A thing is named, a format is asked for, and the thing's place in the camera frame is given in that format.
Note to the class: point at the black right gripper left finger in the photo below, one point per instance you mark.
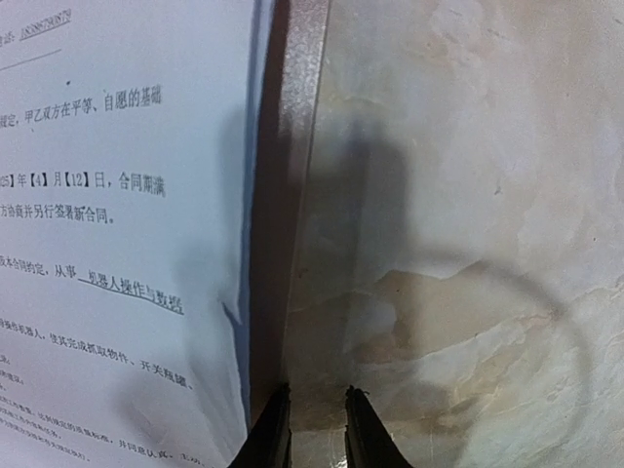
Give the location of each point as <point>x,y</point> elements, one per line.
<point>269,444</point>

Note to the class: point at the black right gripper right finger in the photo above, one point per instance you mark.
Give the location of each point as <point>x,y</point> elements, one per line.
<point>367,442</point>

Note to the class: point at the white paper stack remainder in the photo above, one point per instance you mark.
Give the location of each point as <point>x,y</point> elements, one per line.
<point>127,175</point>

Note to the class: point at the brown plastic folder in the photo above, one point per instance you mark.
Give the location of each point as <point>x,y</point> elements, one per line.
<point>289,96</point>

